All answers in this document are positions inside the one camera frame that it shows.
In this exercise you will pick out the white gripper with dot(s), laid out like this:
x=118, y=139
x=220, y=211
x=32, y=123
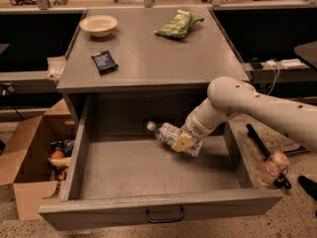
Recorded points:
x=193, y=128

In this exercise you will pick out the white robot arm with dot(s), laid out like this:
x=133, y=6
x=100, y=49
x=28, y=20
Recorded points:
x=228, y=97

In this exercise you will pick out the open grey top drawer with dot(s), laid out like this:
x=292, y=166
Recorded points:
x=118, y=169

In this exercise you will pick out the grey cabinet with top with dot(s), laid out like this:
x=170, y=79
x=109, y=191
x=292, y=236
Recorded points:
x=149, y=62

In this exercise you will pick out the clear plastic jar on floor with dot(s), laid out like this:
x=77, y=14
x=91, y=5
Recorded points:
x=274, y=169

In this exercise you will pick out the black floor bar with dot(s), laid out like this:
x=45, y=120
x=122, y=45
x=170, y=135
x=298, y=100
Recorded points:
x=254, y=135

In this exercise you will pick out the black adapter on ledge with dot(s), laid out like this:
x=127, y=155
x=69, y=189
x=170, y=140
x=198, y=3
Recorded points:
x=256, y=63

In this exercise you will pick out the dark blue snack packet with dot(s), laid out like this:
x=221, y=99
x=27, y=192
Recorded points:
x=104, y=62

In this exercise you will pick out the green snack bag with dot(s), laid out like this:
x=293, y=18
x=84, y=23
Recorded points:
x=179, y=25

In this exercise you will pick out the blue packet in box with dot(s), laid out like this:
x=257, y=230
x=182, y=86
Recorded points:
x=66, y=146

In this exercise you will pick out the yellow bag in box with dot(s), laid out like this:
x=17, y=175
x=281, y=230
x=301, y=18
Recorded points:
x=61, y=162

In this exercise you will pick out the orange fruit in box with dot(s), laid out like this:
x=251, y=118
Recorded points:
x=58, y=154

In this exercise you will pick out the white power strip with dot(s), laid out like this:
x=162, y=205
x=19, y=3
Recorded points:
x=292, y=64

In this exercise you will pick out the black shoe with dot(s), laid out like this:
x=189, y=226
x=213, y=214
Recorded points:
x=309, y=186

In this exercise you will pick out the white ceramic bowl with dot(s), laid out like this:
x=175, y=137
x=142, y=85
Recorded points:
x=99, y=26

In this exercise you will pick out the brown cardboard box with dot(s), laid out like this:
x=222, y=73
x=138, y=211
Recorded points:
x=25, y=161

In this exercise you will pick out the black drawer handle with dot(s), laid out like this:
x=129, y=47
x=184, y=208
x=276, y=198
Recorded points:
x=160, y=217

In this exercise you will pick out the grey metal bracket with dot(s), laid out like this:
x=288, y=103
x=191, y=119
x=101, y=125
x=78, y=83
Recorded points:
x=56, y=67

